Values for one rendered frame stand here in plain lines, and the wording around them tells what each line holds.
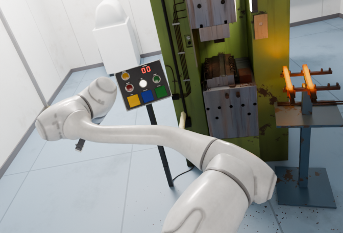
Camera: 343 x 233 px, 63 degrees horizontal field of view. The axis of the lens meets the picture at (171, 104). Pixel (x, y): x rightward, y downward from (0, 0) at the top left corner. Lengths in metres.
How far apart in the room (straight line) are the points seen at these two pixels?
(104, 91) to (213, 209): 0.54
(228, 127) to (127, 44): 3.19
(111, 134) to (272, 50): 1.58
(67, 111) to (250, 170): 0.56
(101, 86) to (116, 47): 4.11
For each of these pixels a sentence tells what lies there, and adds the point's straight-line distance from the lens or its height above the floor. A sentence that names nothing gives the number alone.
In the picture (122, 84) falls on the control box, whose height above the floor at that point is 1.12.
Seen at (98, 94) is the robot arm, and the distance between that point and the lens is 0.96.
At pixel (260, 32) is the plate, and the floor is 1.23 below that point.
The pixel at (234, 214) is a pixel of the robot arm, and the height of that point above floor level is 1.37.
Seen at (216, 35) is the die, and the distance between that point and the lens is 1.95.
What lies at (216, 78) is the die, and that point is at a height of 0.98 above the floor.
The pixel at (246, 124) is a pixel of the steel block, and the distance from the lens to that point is 2.22.
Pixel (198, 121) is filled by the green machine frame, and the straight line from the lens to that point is 2.43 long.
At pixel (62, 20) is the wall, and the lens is 5.89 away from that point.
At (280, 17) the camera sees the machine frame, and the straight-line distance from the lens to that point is 2.12.
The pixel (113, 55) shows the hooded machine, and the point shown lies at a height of 0.38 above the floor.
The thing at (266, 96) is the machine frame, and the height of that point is 0.70.
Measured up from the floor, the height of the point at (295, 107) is 0.72.
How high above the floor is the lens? 1.88
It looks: 29 degrees down
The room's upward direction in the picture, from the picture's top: 13 degrees counter-clockwise
